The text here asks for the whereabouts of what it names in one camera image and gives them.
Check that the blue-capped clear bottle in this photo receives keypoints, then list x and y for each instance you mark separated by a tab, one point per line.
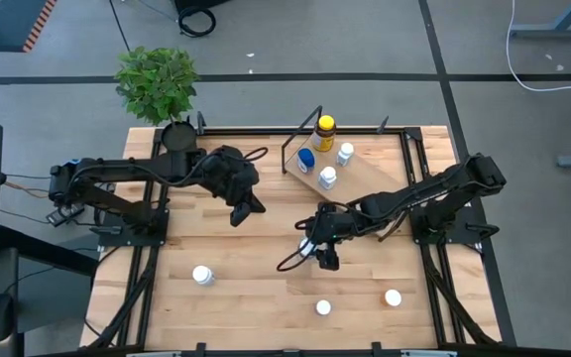
307	157

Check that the green leafy plant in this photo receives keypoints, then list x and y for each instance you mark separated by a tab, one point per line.
156	84

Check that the black power adapter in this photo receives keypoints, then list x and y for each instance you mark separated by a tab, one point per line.
60	216

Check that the black floor box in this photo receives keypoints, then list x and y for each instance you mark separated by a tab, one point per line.
191	4

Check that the silver bracket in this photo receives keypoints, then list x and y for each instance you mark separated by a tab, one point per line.
154	354
429	354

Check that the blue-grey table leg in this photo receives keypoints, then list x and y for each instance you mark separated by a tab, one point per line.
553	32

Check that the yellow-capped amber bottle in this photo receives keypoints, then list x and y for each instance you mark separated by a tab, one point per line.
326	123

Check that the pink bottle white cap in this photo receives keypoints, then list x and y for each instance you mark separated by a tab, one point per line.
323	307

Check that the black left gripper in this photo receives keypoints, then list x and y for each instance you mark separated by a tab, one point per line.
231	173

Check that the dark grey desk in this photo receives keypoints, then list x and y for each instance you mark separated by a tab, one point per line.
3	277

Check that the white medicine bottle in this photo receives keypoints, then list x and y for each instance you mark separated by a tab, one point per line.
201	273

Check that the black aluminium table frame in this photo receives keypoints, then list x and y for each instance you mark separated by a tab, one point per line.
246	132

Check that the orange bottle white cap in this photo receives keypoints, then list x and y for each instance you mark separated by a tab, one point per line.
393	297

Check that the dark mat orange stripes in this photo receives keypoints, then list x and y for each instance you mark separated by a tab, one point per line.
3	25

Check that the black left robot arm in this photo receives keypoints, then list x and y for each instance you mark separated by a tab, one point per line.
132	168

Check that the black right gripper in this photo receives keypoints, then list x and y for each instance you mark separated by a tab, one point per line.
335	223

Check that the wooden shelf black frame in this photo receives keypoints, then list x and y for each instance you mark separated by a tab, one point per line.
365	173

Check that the white bottle blue-banded label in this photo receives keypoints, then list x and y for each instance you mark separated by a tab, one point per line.
327	173
346	149

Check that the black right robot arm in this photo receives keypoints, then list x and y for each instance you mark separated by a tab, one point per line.
464	181

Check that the black plant pot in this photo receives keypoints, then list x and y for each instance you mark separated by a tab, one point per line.
179	136

